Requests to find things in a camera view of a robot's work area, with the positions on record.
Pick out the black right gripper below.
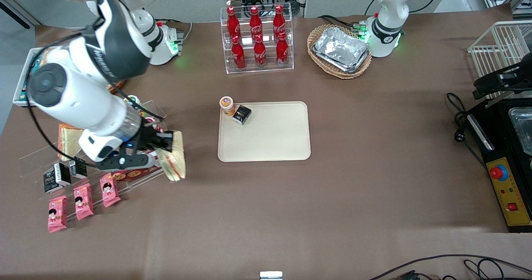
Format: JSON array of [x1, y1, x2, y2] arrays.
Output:
[[124, 121, 173, 156]]

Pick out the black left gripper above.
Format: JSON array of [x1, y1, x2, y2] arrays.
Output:
[[473, 63, 532, 99]]

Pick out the plastic-wrapped triangle sandwich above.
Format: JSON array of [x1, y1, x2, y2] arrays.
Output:
[[156, 130, 186, 182], [57, 123, 86, 161]]

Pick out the silver metal tray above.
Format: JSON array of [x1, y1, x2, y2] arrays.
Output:
[[508, 108, 532, 156]]

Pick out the beige plastic serving tray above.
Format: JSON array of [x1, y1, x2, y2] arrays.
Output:
[[218, 101, 311, 162]]

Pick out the white rectangular snack tray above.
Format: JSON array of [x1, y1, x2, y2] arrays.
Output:
[[12, 47, 52, 107]]

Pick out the aluminium foil tray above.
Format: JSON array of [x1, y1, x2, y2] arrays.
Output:
[[313, 27, 370, 74]]

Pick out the red cookie box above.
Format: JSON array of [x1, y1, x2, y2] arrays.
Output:
[[110, 166, 163, 183]]

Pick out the black sealing machine yellow panel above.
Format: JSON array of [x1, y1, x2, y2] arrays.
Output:
[[465, 97, 532, 233]]

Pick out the pink snack packet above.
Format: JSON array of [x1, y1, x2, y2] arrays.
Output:
[[100, 174, 121, 208], [74, 183, 94, 221], [47, 195, 68, 233]]

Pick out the orange-capped small drink bottle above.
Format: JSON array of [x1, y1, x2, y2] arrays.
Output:
[[219, 96, 235, 117]]

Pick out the dark brown wicker basket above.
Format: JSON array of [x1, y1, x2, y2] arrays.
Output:
[[107, 80, 126, 96]]

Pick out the small black drink carton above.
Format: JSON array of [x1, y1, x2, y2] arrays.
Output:
[[232, 105, 252, 125], [43, 163, 72, 194], [69, 157, 88, 179]]

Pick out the clear acrylic bottle rack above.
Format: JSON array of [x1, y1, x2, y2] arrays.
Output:
[[220, 4, 294, 74]]

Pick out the red cola bottle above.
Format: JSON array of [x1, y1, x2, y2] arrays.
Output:
[[273, 5, 287, 37], [249, 6, 263, 39], [254, 34, 267, 69], [226, 6, 242, 42], [231, 35, 246, 70], [276, 32, 289, 68]]

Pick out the clear acrylic stepped display stand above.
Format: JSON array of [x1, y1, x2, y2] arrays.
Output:
[[19, 100, 186, 221]]

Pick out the brown table cover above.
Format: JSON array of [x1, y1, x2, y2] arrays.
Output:
[[0, 4, 532, 280]]

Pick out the light tan wicker basket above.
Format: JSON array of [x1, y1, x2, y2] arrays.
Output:
[[307, 24, 373, 79]]

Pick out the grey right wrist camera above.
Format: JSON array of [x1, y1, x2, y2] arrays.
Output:
[[96, 152, 160, 172]]

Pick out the black power cable with plug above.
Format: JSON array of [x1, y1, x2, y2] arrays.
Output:
[[447, 92, 487, 168]]

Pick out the white wire rack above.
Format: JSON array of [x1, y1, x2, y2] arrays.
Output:
[[468, 20, 532, 100]]

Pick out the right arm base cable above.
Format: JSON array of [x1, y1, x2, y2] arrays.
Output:
[[155, 18, 194, 44]]

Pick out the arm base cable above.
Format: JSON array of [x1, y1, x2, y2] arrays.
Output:
[[318, 14, 377, 34], [155, 18, 194, 44]]

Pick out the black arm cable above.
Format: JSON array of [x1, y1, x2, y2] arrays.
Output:
[[25, 0, 165, 167]]

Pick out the left arm base cable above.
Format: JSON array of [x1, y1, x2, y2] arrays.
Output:
[[318, 14, 377, 34]]

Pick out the long black cable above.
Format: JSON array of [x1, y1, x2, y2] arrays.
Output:
[[368, 254, 532, 280]]

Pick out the looped black cable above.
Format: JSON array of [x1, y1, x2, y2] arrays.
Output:
[[463, 258, 505, 280]]

